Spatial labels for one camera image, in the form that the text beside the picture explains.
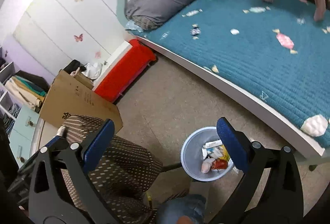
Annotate light blue trash bin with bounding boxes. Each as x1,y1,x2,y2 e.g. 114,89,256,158
181,126,234,182

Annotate teal drawer cabinet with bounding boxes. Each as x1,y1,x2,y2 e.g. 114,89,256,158
9,105,39,168

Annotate yellow crumpled paper bag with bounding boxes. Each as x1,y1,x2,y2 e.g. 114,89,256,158
220,145,230,162

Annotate red snack bag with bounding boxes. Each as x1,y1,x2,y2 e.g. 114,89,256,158
211,159,228,170

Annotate brown polka dot tablecloth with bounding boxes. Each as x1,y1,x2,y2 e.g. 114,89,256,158
56,115,182,223

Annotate orange white snack wrapper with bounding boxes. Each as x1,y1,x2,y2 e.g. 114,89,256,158
201,158,215,174

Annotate white blue torn carton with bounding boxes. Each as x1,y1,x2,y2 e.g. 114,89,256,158
201,140,223,160

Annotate hanging clothes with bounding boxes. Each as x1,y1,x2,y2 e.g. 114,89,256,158
4,70,49,113

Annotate large brown cardboard box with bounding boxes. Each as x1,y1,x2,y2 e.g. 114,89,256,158
40,70,123,132

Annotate white plastic bag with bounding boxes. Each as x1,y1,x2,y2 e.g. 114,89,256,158
82,63,103,80

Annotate teal quilted bed cover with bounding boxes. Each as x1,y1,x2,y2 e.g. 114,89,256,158
126,0,330,149

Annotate red storage bench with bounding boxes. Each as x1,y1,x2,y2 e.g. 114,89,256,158
93,39,157,103

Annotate white bed frame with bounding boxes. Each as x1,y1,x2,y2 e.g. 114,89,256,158
137,36,329,164

